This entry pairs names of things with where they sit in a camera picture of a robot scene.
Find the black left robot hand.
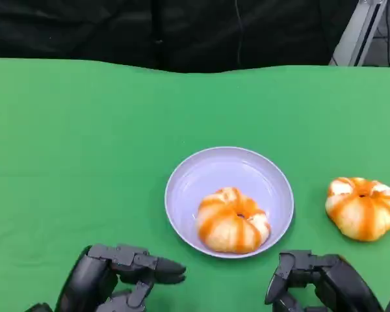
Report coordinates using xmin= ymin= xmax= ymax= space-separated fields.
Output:
xmin=55 ymin=243 xmax=187 ymax=312

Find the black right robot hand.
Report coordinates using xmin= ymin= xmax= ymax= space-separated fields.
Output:
xmin=265 ymin=249 xmax=384 ymax=312

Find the orange and white bread roll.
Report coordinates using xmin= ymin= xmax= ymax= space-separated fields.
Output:
xmin=196 ymin=187 xmax=271 ymax=254
xmin=324 ymin=177 xmax=390 ymax=242

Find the green table cloth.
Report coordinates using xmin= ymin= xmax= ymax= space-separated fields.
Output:
xmin=0 ymin=57 xmax=390 ymax=312

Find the lilac plate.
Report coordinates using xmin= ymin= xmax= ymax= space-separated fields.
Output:
xmin=164 ymin=146 xmax=294 ymax=259

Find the black backdrop curtain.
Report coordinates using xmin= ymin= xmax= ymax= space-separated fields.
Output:
xmin=0 ymin=0 xmax=360 ymax=74

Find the aluminium frame post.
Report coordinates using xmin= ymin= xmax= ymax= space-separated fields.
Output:
xmin=328 ymin=0 xmax=388 ymax=67

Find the black floor cable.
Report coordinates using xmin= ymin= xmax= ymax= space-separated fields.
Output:
xmin=375 ymin=0 xmax=390 ymax=68

